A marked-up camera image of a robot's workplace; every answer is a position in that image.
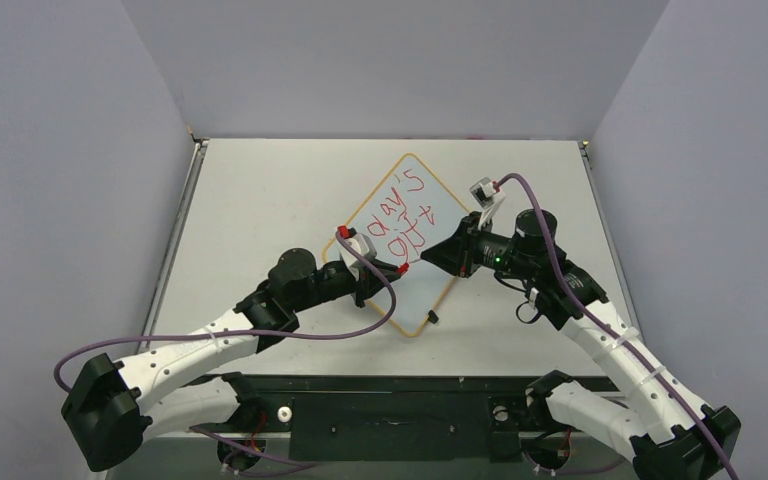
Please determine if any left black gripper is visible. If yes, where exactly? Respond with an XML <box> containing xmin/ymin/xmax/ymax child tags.
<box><xmin>291</xmin><ymin>258</ymin><xmax>400</xmax><ymax>314</ymax></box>

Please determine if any yellow-framed whiteboard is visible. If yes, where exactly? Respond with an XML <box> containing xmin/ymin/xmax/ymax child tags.
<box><xmin>326</xmin><ymin>153</ymin><xmax>467</xmax><ymax>337</ymax></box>

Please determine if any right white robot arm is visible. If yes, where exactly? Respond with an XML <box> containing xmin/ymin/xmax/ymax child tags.
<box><xmin>420</xmin><ymin>210</ymin><xmax>741</xmax><ymax>479</ymax></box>

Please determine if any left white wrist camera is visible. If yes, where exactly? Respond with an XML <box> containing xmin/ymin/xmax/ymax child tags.
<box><xmin>335</xmin><ymin>225</ymin><xmax>376</xmax><ymax>280</ymax></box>

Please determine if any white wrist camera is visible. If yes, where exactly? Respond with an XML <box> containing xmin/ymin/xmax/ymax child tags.
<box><xmin>469</xmin><ymin>177</ymin><xmax>506</xmax><ymax>229</ymax></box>
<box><xmin>335</xmin><ymin>225</ymin><xmax>376</xmax><ymax>280</ymax></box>

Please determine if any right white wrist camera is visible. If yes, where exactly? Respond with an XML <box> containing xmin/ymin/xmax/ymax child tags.
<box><xmin>469</xmin><ymin>177</ymin><xmax>506</xmax><ymax>229</ymax></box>

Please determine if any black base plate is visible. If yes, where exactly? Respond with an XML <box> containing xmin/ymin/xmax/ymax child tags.
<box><xmin>158</xmin><ymin>374</ymin><xmax>624</xmax><ymax>464</ymax></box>

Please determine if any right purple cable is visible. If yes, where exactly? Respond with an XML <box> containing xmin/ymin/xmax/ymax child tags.
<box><xmin>493</xmin><ymin>172</ymin><xmax>740</xmax><ymax>480</ymax></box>

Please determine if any purple cable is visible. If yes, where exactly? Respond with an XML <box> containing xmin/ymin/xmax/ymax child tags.
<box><xmin>493</xmin><ymin>172</ymin><xmax>740</xmax><ymax>480</ymax></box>
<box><xmin>53</xmin><ymin>228</ymin><xmax>399</xmax><ymax>478</ymax></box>

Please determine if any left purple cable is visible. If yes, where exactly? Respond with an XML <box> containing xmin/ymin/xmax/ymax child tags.
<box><xmin>53</xmin><ymin>228</ymin><xmax>399</xmax><ymax>478</ymax></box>

